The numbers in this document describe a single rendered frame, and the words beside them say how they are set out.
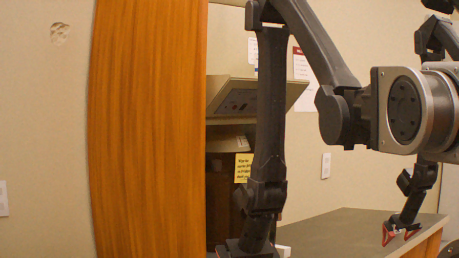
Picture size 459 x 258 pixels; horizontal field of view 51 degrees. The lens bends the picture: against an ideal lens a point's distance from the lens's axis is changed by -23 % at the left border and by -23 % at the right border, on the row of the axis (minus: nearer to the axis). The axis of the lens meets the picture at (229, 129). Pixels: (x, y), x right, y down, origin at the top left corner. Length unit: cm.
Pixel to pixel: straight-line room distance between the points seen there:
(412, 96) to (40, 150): 123
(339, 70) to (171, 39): 59
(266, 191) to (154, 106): 40
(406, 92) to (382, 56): 254
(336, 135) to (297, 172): 166
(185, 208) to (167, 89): 28
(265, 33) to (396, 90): 49
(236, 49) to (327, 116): 72
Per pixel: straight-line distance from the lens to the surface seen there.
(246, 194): 122
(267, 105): 119
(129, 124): 156
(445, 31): 140
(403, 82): 74
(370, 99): 81
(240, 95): 148
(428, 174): 149
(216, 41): 154
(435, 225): 234
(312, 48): 101
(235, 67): 159
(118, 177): 162
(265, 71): 119
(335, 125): 88
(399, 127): 75
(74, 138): 176
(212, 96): 144
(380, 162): 324
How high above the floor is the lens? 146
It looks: 3 degrees down
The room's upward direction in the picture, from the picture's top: 1 degrees clockwise
